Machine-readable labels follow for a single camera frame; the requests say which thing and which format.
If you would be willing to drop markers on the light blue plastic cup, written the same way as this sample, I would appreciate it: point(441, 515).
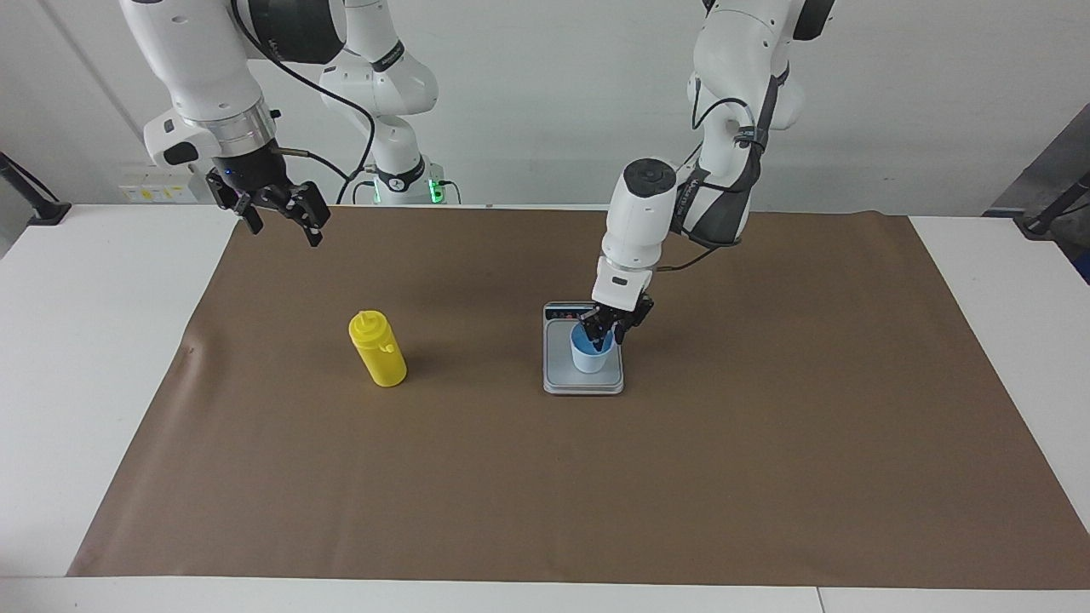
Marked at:
point(592, 362)

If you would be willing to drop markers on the brown paper table mat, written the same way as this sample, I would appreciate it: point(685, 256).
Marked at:
point(545, 477)

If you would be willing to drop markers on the silver digital kitchen scale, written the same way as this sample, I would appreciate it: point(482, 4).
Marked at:
point(558, 375)

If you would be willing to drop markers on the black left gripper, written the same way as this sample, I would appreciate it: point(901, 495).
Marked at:
point(626, 317)

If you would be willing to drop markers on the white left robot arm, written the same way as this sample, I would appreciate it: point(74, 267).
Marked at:
point(732, 51)

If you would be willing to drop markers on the yellow squeeze bottle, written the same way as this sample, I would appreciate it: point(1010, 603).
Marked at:
point(381, 358)

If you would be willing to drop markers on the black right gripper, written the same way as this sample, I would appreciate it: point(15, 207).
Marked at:
point(251, 170)

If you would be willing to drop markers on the black clamp stand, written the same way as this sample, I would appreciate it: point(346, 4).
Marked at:
point(1043, 223)
point(47, 211)

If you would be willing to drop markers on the dark grey board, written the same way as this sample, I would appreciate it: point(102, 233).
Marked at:
point(1035, 191)

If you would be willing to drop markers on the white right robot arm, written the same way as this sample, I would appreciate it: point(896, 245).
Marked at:
point(204, 68)

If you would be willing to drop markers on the white wall power outlet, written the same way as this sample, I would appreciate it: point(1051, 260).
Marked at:
point(149, 191)

